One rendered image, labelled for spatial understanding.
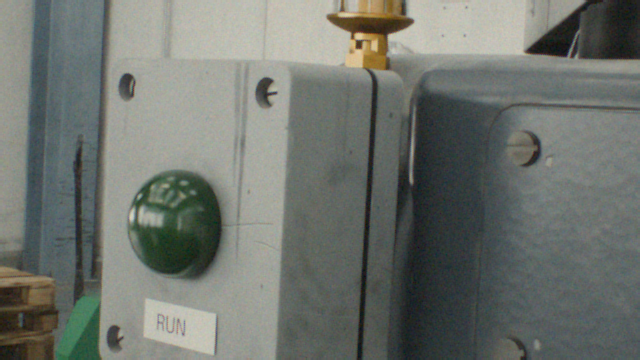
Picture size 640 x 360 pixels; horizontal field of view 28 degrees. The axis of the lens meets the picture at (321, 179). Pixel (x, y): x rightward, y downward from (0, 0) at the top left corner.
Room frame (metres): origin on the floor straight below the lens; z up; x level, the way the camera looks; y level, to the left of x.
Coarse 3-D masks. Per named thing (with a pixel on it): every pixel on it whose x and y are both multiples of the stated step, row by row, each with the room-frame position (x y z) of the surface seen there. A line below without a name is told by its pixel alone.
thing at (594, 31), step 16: (624, 0) 0.44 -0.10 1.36; (592, 16) 0.45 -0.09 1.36; (608, 16) 0.44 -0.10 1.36; (624, 16) 0.44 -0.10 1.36; (592, 32) 0.45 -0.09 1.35; (608, 32) 0.44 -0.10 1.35; (624, 32) 0.44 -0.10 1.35; (592, 48) 0.45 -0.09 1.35; (608, 48) 0.44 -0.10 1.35; (624, 48) 0.44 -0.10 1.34
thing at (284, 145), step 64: (128, 64) 0.37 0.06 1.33; (192, 64) 0.35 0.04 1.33; (256, 64) 0.33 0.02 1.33; (320, 64) 0.33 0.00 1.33; (128, 128) 0.36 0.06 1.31; (192, 128) 0.35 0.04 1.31; (256, 128) 0.33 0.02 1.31; (320, 128) 0.33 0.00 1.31; (384, 128) 0.35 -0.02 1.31; (128, 192) 0.36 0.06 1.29; (256, 192) 0.33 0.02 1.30; (320, 192) 0.33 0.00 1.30; (384, 192) 0.35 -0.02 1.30; (128, 256) 0.36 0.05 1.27; (256, 256) 0.33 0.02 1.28; (320, 256) 0.33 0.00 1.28; (384, 256) 0.35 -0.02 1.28; (128, 320) 0.36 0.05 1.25; (256, 320) 0.32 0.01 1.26; (320, 320) 0.33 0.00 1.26; (384, 320) 0.35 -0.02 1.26
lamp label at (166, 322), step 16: (160, 304) 0.35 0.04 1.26; (144, 320) 0.36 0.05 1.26; (160, 320) 0.35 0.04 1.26; (176, 320) 0.35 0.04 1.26; (192, 320) 0.34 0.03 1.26; (208, 320) 0.34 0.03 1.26; (144, 336) 0.36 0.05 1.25; (160, 336) 0.35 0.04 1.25; (176, 336) 0.35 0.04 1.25; (192, 336) 0.34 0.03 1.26; (208, 336) 0.34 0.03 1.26; (208, 352) 0.34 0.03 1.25
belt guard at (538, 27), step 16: (528, 0) 0.83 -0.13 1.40; (544, 0) 0.69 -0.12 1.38; (560, 0) 0.60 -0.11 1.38; (576, 0) 0.52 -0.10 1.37; (592, 0) 0.59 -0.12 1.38; (608, 0) 0.46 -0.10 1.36; (528, 16) 0.82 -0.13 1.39; (544, 16) 0.69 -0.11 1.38; (560, 16) 0.59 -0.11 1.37; (576, 16) 0.68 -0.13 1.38; (528, 32) 0.81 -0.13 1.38; (544, 32) 0.68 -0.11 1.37; (560, 32) 0.81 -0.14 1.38; (528, 48) 0.81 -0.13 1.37; (544, 48) 0.90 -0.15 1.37; (560, 48) 0.92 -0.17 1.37
